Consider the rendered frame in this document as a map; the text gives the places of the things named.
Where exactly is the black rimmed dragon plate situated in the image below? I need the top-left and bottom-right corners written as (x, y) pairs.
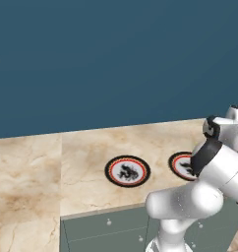
top-left (167, 151), bottom-right (199, 182)
top-left (104, 155), bottom-right (151, 188)

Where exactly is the grey-green drawer front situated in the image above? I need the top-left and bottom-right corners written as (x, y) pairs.
top-left (60, 206), bottom-right (150, 243)
top-left (65, 225), bottom-right (149, 252)

